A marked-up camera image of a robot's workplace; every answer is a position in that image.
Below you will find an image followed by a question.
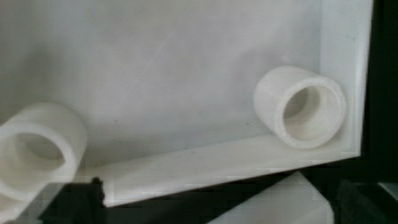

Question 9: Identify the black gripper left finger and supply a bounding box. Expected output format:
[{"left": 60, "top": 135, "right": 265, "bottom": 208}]
[{"left": 39, "top": 177, "right": 106, "bottom": 224}]

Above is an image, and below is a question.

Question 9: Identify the white square table top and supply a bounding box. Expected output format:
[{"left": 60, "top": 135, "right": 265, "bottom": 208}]
[{"left": 0, "top": 0, "right": 373, "bottom": 223}]

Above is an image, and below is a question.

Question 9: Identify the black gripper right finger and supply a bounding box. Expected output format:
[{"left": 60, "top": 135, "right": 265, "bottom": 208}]
[{"left": 337, "top": 180, "right": 398, "bottom": 224}]

